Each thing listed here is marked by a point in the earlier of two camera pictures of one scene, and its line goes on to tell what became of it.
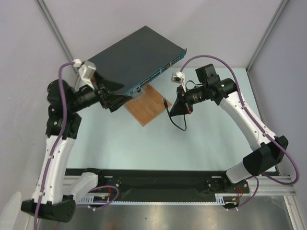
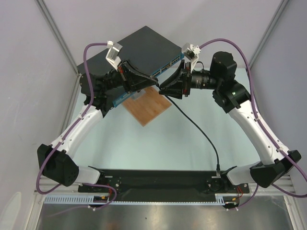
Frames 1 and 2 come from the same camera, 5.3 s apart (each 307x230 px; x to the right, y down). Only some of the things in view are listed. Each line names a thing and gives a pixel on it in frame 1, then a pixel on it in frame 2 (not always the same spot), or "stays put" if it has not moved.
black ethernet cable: [166, 106] -> [218, 168]
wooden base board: [146, 108] stays put
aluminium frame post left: [57, 31] stays put
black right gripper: [183, 100] -> [187, 79]
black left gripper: [113, 101] -> [137, 83]
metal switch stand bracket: [138, 94] stays put
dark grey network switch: [136, 59] stays put
